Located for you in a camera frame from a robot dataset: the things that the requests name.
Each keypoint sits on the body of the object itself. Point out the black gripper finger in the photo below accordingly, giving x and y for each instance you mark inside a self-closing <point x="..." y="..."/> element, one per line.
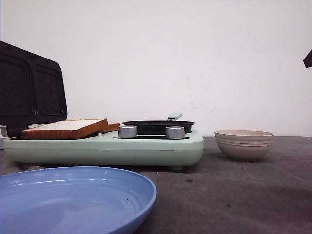
<point x="308" y="59"/>

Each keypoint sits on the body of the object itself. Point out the beige ceramic bowl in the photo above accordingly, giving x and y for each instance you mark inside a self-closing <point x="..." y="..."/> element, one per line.
<point x="246" y="145"/>

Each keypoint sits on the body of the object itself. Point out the white bread slice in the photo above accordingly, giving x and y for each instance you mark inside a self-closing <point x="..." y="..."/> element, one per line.
<point x="109" y="128"/>
<point x="65" y="130"/>

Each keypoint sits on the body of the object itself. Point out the breakfast maker hinged lid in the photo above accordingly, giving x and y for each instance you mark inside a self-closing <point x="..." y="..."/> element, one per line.
<point x="31" y="90"/>

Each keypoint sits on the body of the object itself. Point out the mint green breakfast maker base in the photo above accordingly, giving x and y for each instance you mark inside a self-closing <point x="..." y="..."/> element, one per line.
<point x="108" y="149"/>

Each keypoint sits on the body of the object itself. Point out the right silver control knob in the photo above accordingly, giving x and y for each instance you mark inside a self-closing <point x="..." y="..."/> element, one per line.
<point x="175" y="132"/>

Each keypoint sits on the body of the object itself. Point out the silver control knob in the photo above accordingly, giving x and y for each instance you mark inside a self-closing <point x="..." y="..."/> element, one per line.
<point x="127" y="131"/>
<point x="175" y="132"/>

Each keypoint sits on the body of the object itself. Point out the small black frying pan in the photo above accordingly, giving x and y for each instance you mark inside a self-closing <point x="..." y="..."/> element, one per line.
<point x="158" y="127"/>

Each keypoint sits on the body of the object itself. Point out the left silver control knob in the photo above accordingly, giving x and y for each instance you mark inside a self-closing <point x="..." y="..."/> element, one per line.
<point x="127" y="131"/>

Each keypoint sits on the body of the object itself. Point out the blue plate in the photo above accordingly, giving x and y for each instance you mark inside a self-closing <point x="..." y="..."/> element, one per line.
<point x="75" y="200"/>

